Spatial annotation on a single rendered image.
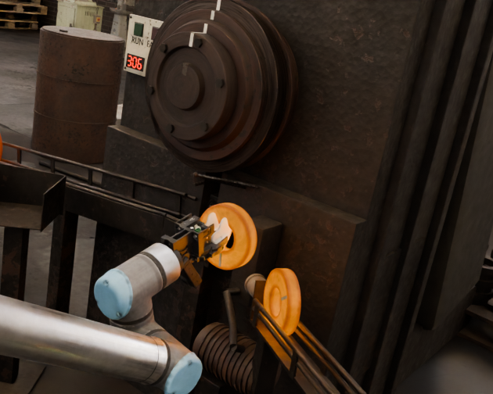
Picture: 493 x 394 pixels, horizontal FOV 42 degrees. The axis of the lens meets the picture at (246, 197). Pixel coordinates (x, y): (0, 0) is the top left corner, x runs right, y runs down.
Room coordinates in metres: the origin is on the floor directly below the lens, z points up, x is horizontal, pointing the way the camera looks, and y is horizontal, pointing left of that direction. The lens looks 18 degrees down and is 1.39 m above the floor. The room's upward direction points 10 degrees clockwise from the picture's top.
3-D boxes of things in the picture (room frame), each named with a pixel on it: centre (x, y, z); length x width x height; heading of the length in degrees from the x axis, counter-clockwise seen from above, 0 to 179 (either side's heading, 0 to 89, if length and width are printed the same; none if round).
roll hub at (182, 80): (1.71, 0.20, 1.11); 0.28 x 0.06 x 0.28; 55
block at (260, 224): (1.66, -0.06, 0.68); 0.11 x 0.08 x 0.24; 145
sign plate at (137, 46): (2.07, 0.36, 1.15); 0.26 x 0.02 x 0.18; 55
